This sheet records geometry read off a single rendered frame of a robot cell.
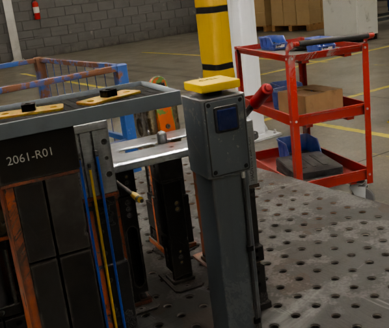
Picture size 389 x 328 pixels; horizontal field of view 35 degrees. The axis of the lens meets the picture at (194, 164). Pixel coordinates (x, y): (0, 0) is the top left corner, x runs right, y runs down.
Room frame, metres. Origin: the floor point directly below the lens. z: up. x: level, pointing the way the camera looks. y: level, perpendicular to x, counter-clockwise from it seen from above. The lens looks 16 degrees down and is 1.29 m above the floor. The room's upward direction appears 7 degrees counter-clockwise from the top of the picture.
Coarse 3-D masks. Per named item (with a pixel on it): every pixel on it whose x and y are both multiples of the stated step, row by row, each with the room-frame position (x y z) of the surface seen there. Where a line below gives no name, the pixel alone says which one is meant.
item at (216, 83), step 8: (192, 80) 0.88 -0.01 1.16; (200, 80) 0.87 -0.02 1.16; (208, 80) 0.86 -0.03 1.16; (216, 80) 0.85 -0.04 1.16; (224, 80) 0.85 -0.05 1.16; (232, 80) 0.84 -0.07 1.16; (192, 88) 0.85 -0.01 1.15; (200, 88) 0.83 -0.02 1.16; (208, 88) 0.83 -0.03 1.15; (216, 88) 0.83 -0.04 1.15; (224, 88) 0.84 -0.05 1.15; (232, 88) 0.84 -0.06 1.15
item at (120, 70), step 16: (0, 64) 3.98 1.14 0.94; (16, 64) 4.03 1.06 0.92; (64, 64) 3.74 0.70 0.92; (80, 64) 3.55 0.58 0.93; (96, 64) 3.37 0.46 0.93; (112, 64) 3.21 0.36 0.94; (48, 80) 2.92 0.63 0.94; (64, 80) 2.97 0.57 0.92; (128, 80) 3.14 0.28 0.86; (48, 96) 4.10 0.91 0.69; (128, 128) 3.12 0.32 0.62
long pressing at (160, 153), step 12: (168, 132) 1.27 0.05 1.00; (180, 132) 1.26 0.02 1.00; (120, 144) 1.21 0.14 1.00; (132, 144) 1.20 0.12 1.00; (144, 144) 1.19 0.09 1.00; (156, 144) 1.18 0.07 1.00; (168, 144) 1.16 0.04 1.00; (180, 144) 1.15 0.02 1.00; (120, 156) 1.12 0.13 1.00; (132, 156) 1.11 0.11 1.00; (144, 156) 1.08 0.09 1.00; (156, 156) 1.08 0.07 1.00; (168, 156) 1.09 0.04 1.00; (180, 156) 1.10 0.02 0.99; (120, 168) 1.05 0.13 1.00; (132, 168) 1.06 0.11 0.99
